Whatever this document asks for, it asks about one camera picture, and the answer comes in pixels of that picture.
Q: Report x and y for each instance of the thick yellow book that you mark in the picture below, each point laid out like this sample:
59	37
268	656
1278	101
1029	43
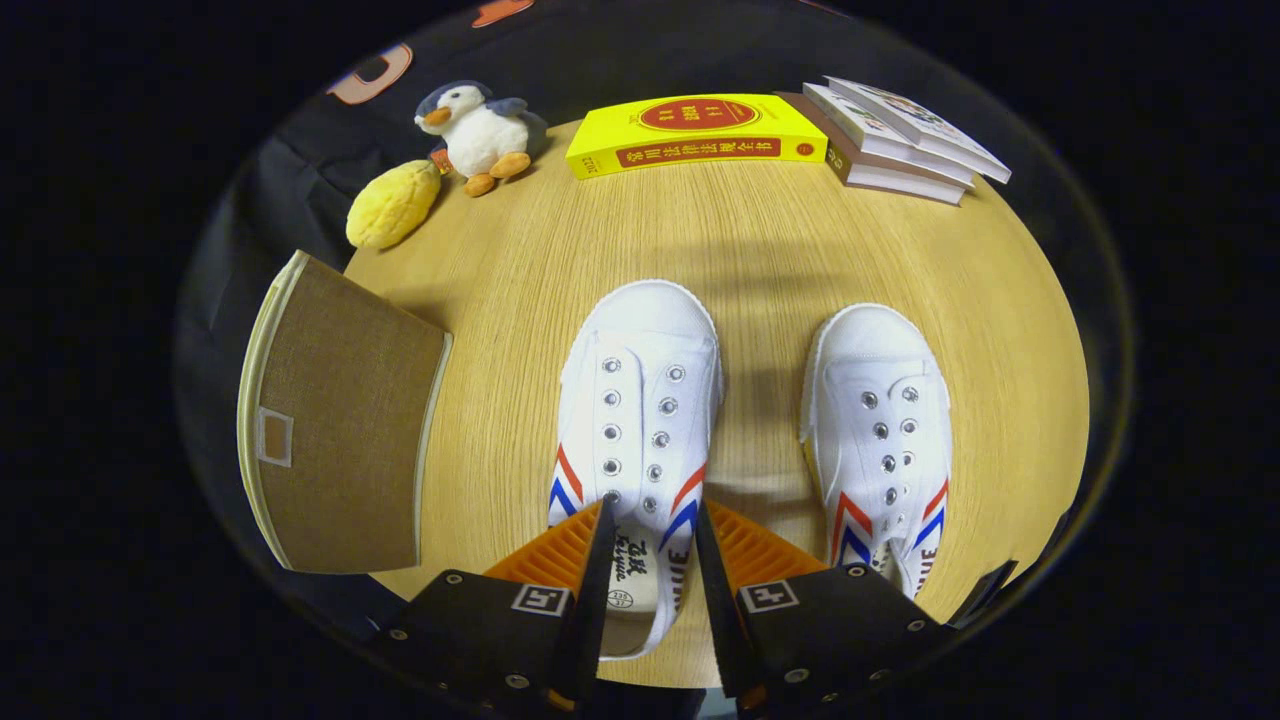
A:
620	125

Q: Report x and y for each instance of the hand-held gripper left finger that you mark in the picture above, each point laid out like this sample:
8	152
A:
592	620

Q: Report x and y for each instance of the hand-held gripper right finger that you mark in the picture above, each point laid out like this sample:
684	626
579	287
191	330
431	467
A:
720	620

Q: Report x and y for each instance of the penguin plush toy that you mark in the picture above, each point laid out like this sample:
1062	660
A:
485	135

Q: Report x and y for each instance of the white illustrated cover book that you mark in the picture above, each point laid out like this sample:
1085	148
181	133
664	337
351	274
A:
920	120

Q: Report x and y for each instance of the white canvas shoe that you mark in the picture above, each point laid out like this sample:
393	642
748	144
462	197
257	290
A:
640	340
880	350

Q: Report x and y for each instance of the brown fabric storage box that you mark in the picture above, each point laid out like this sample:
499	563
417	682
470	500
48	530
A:
350	420

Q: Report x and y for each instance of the yellow bumpy plush ball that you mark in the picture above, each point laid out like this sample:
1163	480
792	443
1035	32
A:
390	205

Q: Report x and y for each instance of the dark table edge bracket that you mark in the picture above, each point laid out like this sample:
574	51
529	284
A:
985	590

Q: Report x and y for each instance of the brown cover book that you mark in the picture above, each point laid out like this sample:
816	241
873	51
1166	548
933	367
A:
880	175

